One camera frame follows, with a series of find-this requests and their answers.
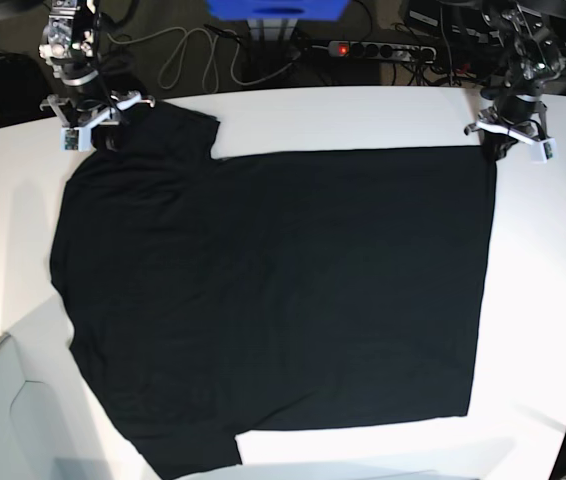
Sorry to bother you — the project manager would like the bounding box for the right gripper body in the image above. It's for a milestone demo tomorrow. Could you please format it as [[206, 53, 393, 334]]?
[[39, 91, 157, 129]]

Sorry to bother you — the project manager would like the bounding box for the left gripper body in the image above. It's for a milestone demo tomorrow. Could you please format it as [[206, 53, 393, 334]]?
[[464, 97, 551, 145]]

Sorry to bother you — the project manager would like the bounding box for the black T-shirt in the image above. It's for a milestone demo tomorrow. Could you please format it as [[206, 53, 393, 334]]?
[[50, 103, 497, 479]]

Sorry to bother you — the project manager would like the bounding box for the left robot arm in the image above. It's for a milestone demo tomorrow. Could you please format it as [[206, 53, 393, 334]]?
[[464, 1, 565, 145]]

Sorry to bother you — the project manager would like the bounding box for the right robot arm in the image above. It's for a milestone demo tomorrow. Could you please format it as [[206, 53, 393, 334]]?
[[39, 1, 156, 136]]

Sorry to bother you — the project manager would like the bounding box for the grey power strip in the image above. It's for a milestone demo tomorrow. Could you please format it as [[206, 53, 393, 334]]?
[[327, 41, 437, 64]]

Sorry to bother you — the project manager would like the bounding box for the blue box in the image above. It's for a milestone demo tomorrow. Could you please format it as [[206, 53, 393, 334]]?
[[207, 0, 349, 21]]

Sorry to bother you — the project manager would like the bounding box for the grey looped cable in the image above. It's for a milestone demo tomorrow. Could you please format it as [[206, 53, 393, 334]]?
[[102, 24, 304, 92]]

